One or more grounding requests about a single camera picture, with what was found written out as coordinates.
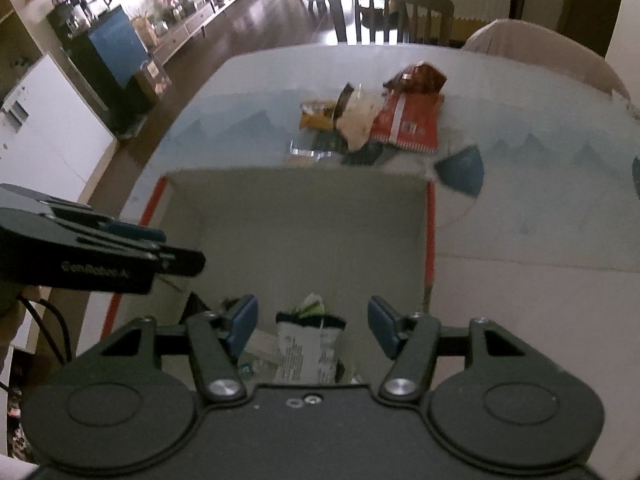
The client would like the orange snack packet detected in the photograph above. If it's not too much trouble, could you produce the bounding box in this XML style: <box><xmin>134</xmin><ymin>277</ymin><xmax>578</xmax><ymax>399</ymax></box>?
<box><xmin>299</xmin><ymin>100</ymin><xmax>338</xmax><ymax>132</ymax></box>

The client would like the beige snack bag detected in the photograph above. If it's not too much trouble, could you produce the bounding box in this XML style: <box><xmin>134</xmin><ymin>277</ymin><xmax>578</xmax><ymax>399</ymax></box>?
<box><xmin>336</xmin><ymin>85</ymin><xmax>385</xmax><ymax>153</ymax></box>

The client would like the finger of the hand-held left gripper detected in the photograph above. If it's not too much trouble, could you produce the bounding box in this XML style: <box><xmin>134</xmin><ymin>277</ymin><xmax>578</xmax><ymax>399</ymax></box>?
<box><xmin>120</xmin><ymin>242</ymin><xmax>207</xmax><ymax>276</ymax></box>
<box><xmin>0</xmin><ymin>184</ymin><xmax>167</xmax><ymax>244</ymax></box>

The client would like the green snack packet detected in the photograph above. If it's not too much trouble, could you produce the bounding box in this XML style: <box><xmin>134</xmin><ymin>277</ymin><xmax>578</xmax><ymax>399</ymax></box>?
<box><xmin>292</xmin><ymin>292</ymin><xmax>326</xmax><ymax>318</ymax></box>

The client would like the dark red snack bag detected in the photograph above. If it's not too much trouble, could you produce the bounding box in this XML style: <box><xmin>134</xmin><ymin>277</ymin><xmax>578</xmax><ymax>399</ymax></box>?
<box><xmin>382</xmin><ymin>61</ymin><xmax>448</xmax><ymax>96</ymax></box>

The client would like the blue fronted cabinet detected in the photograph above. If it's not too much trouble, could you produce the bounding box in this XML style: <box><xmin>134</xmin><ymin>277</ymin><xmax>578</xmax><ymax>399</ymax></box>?
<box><xmin>47</xmin><ymin>2</ymin><xmax>158</xmax><ymax>136</ymax></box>

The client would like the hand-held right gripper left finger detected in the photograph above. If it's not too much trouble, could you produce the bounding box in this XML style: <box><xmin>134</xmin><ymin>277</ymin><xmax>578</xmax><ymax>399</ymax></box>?
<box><xmin>100</xmin><ymin>294</ymin><xmax>260</xmax><ymax>403</ymax></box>

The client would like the pink covered chair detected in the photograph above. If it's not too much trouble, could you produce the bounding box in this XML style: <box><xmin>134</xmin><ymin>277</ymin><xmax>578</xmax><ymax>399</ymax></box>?
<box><xmin>460</xmin><ymin>18</ymin><xmax>632</xmax><ymax>101</ymax></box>

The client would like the red snack packet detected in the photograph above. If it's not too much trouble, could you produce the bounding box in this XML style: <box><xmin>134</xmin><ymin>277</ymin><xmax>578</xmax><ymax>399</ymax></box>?
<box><xmin>368</xmin><ymin>91</ymin><xmax>445</xmax><ymax>153</ymax></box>

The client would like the long television cabinet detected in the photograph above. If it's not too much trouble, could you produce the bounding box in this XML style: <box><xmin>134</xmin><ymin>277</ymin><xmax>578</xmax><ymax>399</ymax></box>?
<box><xmin>150</xmin><ymin>0</ymin><xmax>258</xmax><ymax>63</ymax></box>

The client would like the white refrigerator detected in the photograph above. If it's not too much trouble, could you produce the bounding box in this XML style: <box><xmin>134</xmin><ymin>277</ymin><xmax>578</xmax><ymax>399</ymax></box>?
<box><xmin>0</xmin><ymin>55</ymin><xmax>118</xmax><ymax>201</ymax></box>

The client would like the brown carton on floor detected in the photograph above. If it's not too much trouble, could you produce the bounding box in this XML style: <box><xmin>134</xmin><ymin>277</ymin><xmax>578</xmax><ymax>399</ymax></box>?
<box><xmin>140</xmin><ymin>60</ymin><xmax>173</xmax><ymax>96</ymax></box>

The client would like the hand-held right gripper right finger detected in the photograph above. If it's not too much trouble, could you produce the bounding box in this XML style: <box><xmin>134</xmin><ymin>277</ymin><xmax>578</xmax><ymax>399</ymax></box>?
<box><xmin>367</xmin><ymin>296</ymin><xmax>533</xmax><ymax>403</ymax></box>

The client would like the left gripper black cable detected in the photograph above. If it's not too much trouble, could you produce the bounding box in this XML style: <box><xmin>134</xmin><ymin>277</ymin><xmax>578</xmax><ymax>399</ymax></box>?
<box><xmin>17</xmin><ymin>292</ymin><xmax>78</xmax><ymax>368</ymax></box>

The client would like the white and black snack packet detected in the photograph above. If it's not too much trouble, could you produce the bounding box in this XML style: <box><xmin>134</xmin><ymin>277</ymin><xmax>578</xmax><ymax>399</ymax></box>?
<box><xmin>275</xmin><ymin>311</ymin><xmax>347</xmax><ymax>385</ymax></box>

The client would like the cardboard box with red edges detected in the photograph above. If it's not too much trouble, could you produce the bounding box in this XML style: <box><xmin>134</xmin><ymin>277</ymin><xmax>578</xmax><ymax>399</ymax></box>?
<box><xmin>100</xmin><ymin>167</ymin><xmax>438</xmax><ymax>386</ymax></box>

